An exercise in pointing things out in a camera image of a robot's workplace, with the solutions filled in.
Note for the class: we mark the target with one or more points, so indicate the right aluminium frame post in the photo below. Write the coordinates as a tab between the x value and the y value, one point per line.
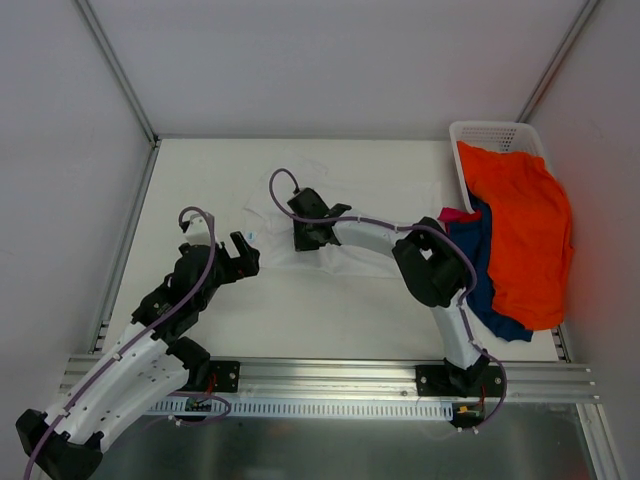
567	43

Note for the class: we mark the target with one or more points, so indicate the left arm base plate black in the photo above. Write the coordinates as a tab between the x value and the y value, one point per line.
221	376

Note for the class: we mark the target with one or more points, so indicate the magenta t shirt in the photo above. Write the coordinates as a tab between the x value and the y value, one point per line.
451	215

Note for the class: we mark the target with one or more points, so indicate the slotted cable duct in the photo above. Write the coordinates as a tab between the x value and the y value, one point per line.
307	408

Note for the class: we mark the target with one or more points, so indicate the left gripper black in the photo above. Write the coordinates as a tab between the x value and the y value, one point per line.
232	262

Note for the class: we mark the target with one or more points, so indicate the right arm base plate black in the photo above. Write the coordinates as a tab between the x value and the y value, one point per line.
446	380

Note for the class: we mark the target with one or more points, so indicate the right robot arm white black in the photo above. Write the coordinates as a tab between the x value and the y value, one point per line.
435	272

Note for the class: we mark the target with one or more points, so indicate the white t shirt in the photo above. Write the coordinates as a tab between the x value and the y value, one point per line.
267	228

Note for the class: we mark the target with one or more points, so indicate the aluminium frame post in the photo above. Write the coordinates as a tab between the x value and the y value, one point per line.
567	43
101	39

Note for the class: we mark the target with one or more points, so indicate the white plastic laundry basket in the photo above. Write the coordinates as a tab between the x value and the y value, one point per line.
494	136

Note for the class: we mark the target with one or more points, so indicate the aluminium mounting rail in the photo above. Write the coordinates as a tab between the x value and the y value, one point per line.
527	382

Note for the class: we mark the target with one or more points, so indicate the left aluminium frame post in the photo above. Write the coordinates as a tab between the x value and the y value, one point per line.
101	39

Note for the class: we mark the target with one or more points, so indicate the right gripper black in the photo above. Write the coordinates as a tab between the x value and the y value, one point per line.
304	232

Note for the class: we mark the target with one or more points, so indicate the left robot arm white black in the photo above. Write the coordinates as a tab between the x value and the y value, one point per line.
152	359

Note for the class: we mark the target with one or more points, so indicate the orange t shirt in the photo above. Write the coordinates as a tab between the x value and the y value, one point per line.
531	222

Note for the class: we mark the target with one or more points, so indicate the blue t shirt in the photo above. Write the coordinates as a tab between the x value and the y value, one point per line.
474	239

